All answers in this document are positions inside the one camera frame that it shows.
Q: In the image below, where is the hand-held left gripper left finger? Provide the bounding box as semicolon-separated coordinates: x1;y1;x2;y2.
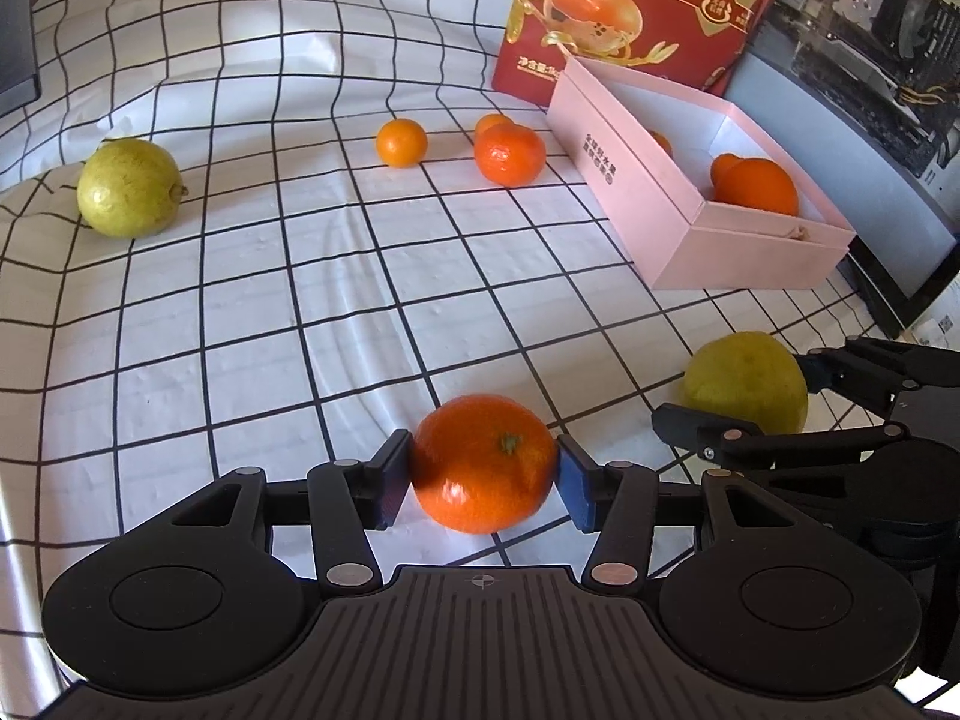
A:
166;429;413;595

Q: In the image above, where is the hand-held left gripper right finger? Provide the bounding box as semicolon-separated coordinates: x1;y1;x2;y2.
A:
556;433;811;595

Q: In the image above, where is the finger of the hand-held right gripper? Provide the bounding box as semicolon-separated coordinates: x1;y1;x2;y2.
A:
651;403;910;472
793;336;942;422

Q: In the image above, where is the green lemon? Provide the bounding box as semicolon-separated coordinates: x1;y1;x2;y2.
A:
76;137;188;239
682;331;809;436

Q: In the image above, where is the mandarin with stem twig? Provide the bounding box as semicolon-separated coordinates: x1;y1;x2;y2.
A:
411;394;562;535

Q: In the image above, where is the large orange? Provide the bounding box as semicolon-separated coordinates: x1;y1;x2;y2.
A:
708;153;800;217

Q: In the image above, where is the pink cardboard box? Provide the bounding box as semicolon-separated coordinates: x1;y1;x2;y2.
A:
546;54;857;291

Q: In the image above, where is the white paper label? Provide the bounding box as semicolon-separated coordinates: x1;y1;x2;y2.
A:
911;311;960;352

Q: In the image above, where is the white black checked tablecloth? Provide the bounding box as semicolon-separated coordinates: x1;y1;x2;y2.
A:
0;0;960;720

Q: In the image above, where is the computer case with glass panel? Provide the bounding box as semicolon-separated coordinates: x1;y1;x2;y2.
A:
721;0;960;340

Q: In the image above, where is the small mandarin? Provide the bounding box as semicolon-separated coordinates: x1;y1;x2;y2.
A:
376;118;429;169

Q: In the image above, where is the red snack bag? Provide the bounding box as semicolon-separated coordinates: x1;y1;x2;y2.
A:
491;0;800;110

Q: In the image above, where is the dark monitor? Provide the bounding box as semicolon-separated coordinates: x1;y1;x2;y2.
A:
0;0;41;115

